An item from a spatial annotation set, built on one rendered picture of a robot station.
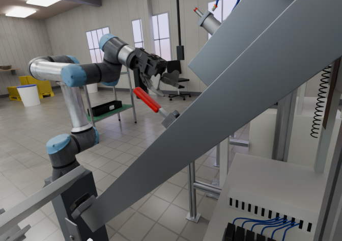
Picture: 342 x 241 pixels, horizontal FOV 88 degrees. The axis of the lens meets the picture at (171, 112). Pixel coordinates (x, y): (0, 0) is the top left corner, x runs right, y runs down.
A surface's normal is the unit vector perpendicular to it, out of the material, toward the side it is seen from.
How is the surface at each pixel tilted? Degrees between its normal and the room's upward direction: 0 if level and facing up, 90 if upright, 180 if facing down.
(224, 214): 0
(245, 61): 90
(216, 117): 90
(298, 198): 0
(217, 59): 90
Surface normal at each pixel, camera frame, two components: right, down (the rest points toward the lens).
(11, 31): 0.83, 0.11
